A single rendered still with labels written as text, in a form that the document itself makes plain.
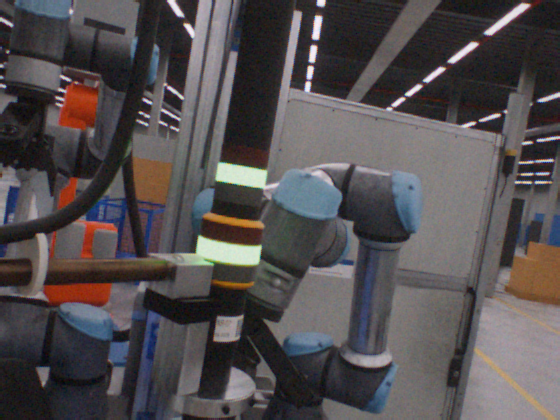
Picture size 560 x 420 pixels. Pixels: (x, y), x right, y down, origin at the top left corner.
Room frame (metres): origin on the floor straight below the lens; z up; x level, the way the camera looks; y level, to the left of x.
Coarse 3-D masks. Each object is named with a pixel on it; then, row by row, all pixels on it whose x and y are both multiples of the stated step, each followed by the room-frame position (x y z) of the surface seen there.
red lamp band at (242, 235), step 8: (208, 224) 0.35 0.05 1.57; (216, 224) 0.34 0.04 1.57; (224, 224) 0.34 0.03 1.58; (200, 232) 0.36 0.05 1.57; (208, 232) 0.35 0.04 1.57; (216, 232) 0.34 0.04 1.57; (224, 232) 0.34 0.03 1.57; (232, 232) 0.34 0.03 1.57; (240, 232) 0.34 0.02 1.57; (248, 232) 0.35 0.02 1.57; (256, 232) 0.35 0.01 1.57; (224, 240) 0.34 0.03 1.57; (232, 240) 0.34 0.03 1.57; (240, 240) 0.34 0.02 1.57; (248, 240) 0.35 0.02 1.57; (256, 240) 0.35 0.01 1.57
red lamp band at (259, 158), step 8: (224, 144) 0.35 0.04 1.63; (224, 152) 0.35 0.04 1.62; (232, 152) 0.35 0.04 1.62; (240, 152) 0.35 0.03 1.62; (248, 152) 0.35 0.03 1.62; (256, 152) 0.35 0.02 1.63; (264, 152) 0.35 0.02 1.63; (224, 160) 0.35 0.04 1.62; (232, 160) 0.35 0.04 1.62; (240, 160) 0.35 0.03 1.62; (248, 160) 0.35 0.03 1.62; (256, 160) 0.35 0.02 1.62; (264, 160) 0.36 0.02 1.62; (264, 168) 0.36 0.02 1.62
